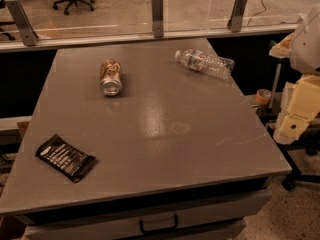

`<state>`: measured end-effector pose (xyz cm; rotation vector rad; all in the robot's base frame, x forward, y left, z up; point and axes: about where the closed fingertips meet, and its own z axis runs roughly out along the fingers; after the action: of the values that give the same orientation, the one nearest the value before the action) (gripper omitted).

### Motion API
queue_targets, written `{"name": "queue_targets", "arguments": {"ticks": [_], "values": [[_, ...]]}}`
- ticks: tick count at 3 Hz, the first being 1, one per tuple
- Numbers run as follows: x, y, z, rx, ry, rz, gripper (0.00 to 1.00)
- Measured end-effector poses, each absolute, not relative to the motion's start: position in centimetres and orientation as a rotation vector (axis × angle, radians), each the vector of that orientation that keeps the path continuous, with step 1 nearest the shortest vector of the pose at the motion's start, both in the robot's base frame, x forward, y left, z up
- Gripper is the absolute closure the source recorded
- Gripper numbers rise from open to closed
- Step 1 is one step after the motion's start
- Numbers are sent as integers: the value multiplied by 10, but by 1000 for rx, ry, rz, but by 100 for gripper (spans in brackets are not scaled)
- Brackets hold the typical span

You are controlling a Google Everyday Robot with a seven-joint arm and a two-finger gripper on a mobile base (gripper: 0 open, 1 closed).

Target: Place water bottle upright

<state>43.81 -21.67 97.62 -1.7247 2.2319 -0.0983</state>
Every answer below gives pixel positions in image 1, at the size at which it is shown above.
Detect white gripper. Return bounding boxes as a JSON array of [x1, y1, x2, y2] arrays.
[[269, 34, 320, 145]]

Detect clear plastic water bottle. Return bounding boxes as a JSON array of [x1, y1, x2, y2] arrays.
[[175, 49, 234, 81]]

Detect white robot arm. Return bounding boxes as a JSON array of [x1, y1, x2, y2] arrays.
[[269, 4, 320, 145]]

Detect roll of tan tape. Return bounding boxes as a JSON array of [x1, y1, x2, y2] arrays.
[[256, 89, 271, 105]]

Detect grey drawer cabinet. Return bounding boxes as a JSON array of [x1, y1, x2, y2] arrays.
[[19, 178, 271, 240]]

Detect crushed aluminium soda can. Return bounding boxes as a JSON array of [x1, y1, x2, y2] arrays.
[[100, 59, 123, 96]]

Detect black snack packet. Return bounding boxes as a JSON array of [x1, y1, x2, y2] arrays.
[[35, 134, 97, 183]]

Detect right metal glass bracket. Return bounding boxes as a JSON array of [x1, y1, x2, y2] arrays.
[[227, 0, 248, 33]]

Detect metal glass bracket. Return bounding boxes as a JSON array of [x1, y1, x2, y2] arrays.
[[151, 0, 164, 38], [227, 0, 248, 33], [5, 0, 38, 46]]

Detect black floor cable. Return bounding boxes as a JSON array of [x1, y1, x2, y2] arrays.
[[246, 0, 268, 26]]

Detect middle metal glass bracket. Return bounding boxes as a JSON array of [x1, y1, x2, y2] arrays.
[[151, 0, 164, 38]]

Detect black drawer handle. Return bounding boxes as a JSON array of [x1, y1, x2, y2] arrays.
[[139, 214, 179, 235]]

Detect left metal glass bracket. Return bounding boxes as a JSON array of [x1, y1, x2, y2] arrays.
[[5, 0, 38, 46]]

